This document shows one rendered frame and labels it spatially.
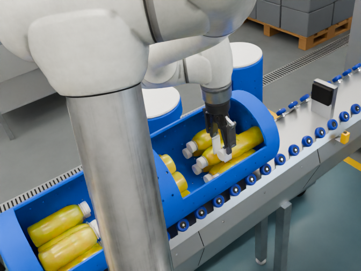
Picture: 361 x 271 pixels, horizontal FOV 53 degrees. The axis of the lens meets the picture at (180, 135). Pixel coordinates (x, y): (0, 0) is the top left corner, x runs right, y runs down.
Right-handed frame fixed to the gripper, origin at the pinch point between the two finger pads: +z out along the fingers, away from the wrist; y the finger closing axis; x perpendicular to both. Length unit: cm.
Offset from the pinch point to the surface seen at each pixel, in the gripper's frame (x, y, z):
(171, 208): 26.2, -8.5, 1.2
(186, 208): 21.4, -8.4, 5.1
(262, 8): -251, 231, 85
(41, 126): 27, 248, 113
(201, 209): 14.1, -4.7, 15.0
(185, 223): 21.3, -5.3, 15.7
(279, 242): -28, -2, 77
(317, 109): -58, 7, 18
